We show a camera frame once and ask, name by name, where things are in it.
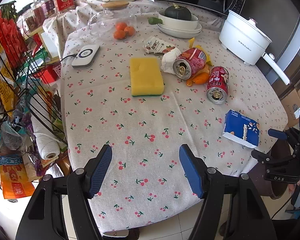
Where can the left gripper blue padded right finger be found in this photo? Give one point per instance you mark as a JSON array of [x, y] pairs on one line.
[[194, 169]]

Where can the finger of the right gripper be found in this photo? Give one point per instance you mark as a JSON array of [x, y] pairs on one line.
[[290, 162], [292, 136]]

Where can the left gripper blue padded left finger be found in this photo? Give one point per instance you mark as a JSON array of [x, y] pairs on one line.
[[96, 169]]

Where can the blue snack box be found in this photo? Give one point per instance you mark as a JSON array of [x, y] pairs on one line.
[[241, 129]]

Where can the red cartoon drink can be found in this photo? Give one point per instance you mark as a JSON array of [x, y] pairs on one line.
[[189, 63]]

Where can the lower brown cardboard box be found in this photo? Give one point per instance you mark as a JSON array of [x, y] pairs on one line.
[[291, 104]]

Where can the white paper towel roll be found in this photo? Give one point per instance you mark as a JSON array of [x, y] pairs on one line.
[[47, 143]]

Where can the orange snack bag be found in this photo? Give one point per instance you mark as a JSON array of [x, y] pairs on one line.
[[14, 181]]

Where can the yellow green sponge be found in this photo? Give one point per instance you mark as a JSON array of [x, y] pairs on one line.
[[145, 77]]

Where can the cherry print tablecloth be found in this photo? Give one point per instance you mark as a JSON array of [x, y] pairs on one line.
[[145, 182]]

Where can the white electric cooking pot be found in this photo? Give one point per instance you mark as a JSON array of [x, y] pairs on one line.
[[243, 38]]

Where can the white crumpled tissue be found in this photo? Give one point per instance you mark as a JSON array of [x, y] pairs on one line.
[[168, 61]]

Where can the dark grey refrigerator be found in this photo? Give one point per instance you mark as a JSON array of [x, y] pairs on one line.
[[280, 21]]

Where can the yellow snack wrapper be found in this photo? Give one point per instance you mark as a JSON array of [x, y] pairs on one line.
[[206, 57]]

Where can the white red snack packet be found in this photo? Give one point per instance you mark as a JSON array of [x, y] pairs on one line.
[[154, 45]]

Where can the front orange mandarin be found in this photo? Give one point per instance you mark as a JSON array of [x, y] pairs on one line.
[[119, 34]]

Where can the orange mandarin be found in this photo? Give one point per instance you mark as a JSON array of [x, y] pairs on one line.
[[119, 34], [130, 31], [121, 26]]

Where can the right orange mandarin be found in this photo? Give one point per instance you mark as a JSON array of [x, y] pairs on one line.
[[130, 31]]

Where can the stacked white bowls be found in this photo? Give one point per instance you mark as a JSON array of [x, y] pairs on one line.
[[179, 28]]

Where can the left orange mandarin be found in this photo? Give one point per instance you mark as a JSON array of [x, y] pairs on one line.
[[121, 26]]

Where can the glass teapot wooden lid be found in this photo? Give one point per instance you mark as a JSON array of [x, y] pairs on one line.
[[102, 24]]

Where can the green cucumber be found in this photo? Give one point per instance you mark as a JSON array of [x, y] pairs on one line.
[[154, 21]]

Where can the dark green pumpkin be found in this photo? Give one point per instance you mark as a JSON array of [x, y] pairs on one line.
[[178, 12]]

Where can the red packaging in rack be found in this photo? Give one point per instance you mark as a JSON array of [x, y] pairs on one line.
[[12, 41]]

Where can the glass jar dark contents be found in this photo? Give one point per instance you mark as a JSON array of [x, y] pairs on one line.
[[48, 7]]

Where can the white wireless charger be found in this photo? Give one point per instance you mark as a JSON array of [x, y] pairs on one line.
[[85, 56]]

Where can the black wire rack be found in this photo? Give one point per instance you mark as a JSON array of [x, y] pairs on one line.
[[17, 87]]

